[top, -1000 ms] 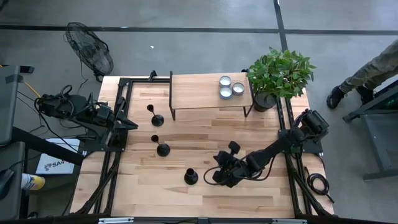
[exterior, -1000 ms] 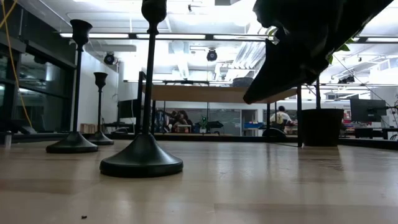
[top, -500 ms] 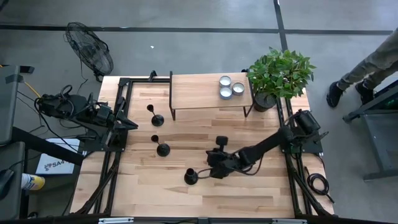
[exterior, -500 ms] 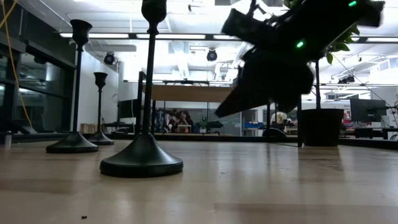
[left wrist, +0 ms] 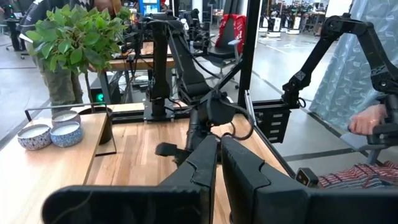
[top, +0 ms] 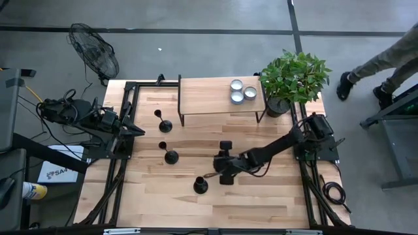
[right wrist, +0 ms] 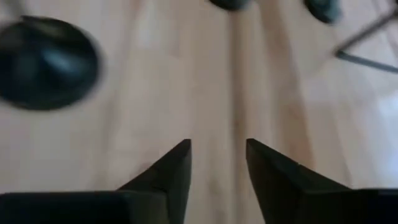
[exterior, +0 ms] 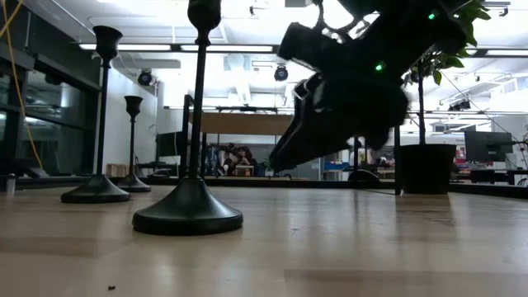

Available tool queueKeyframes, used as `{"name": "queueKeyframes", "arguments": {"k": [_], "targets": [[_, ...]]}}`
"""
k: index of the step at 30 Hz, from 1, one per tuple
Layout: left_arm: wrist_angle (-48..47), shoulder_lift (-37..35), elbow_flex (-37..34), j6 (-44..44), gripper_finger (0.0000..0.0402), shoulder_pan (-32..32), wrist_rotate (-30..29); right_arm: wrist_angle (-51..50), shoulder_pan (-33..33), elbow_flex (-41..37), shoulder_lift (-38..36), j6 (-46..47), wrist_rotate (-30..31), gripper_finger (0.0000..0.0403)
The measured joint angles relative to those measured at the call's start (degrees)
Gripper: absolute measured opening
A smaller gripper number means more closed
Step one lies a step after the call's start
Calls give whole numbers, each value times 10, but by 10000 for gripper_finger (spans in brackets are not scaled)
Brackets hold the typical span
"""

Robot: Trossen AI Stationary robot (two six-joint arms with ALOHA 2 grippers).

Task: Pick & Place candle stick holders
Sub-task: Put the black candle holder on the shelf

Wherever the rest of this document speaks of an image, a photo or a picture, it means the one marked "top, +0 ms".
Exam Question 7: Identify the blue patterned candle tin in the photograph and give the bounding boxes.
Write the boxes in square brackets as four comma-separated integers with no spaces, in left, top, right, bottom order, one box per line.
[230,91,245,105]

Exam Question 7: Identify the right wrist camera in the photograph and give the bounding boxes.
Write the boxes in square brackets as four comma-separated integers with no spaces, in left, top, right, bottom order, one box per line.
[219,140,234,157]

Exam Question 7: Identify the white cardboard box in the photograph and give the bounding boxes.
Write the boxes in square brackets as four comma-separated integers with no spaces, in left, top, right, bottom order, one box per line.
[37,145,85,183]

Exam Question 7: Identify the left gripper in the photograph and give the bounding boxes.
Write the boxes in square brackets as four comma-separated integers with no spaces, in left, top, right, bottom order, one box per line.
[109,112,146,138]

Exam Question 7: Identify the grey metal cart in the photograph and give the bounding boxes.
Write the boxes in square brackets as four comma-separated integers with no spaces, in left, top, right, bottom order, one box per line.
[360,83,418,191]

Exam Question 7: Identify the wooden shelf riser black legs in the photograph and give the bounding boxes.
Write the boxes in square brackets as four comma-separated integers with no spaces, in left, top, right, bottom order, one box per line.
[177,74,268,127]

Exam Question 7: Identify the black candlestick holder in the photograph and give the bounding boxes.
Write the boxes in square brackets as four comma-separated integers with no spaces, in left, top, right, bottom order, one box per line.
[158,141,180,165]
[153,109,173,134]
[193,176,209,195]

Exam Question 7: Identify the silver metal bracket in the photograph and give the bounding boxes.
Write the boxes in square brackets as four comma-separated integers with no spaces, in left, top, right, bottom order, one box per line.
[103,228,142,235]
[285,228,324,235]

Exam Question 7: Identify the black metal beam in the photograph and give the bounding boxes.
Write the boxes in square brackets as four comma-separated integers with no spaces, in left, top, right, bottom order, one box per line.
[12,133,89,174]

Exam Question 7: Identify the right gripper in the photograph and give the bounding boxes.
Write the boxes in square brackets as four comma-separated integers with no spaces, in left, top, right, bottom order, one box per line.
[202,150,254,186]

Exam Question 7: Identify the yellow cable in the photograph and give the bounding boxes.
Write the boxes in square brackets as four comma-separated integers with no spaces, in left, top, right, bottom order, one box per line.
[0,67,44,103]

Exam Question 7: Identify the person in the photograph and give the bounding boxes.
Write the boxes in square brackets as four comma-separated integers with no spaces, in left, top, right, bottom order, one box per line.
[336,22,418,111]

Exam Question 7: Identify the pink patterned candle tin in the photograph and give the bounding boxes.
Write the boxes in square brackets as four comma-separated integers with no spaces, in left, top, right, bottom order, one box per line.
[243,86,258,101]

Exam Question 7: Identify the yellow white can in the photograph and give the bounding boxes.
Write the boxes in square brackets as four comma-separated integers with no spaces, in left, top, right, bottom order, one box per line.
[22,181,48,200]

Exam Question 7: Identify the coiled black cable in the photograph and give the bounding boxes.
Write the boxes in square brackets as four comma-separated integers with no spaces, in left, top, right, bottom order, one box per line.
[319,174,353,215]

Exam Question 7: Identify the green potted plant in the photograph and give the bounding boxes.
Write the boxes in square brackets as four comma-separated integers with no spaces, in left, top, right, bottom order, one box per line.
[259,48,333,118]

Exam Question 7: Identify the grey desk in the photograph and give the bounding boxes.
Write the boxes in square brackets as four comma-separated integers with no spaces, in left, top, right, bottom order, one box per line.
[0,67,37,154]
[0,148,27,231]

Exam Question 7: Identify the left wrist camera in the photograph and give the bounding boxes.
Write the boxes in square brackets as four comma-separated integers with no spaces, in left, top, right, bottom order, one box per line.
[101,108,119,125]

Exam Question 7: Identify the black floor fan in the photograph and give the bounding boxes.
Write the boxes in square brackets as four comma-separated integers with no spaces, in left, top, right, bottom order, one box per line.
[67,22,120,87]

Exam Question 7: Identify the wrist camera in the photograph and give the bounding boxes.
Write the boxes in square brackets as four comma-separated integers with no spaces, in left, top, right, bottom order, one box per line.
[101,108,119,125]
[219,140,234,157]

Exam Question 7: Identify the black computer mouse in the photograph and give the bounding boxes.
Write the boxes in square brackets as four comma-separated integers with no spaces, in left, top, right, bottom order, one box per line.
[0,178,16,210]

